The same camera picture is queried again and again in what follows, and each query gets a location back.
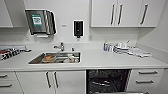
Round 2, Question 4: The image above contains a white two-door sink cabinet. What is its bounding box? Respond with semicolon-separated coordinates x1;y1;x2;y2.
15;70;87;94

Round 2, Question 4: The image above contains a wire dishwasher rack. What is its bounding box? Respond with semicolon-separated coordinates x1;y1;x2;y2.
88;77;130;93

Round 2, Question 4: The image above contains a white wall cabinet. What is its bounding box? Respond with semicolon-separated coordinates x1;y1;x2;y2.
90;0;165;29
0;0;26;29

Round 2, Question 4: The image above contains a white mug with red print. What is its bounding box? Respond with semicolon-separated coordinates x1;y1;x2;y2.
66;53;77;64

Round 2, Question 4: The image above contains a small white bottle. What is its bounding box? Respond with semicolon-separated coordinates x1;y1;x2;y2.
108;43;114;53

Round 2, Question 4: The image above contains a stainless steel dishwasher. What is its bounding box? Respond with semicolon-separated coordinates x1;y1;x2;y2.
85;68;151;94

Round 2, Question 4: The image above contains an orange bowl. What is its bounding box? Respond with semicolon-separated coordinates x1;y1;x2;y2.
42;54;57;64

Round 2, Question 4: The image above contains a small chrome soap pump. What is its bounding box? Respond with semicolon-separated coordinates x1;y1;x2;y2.
70;46;76;52

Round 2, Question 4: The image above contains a steel sink basin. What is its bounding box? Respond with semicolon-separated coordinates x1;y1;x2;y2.
27;50;82;66

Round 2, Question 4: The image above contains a steel paper towel dispenser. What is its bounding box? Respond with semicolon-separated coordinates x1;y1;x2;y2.
24;8;57;36

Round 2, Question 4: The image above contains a chrome faucet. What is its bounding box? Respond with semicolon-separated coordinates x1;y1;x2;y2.
52;41;66;52

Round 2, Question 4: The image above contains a stack of white plates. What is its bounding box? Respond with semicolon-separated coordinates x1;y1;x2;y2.
112;41;131;55

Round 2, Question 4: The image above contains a blue dish soap bottle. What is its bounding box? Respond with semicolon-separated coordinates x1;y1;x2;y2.
103;40;109;52

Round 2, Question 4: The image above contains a black wall soap dispenser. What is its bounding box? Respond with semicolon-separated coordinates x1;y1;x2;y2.
73;19;85;40

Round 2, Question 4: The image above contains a white drawer unit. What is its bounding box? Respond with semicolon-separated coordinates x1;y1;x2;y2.
127;68;165;94
0;71;25;94

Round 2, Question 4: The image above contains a small wall label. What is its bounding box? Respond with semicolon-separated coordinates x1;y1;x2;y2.
61;23;68;28

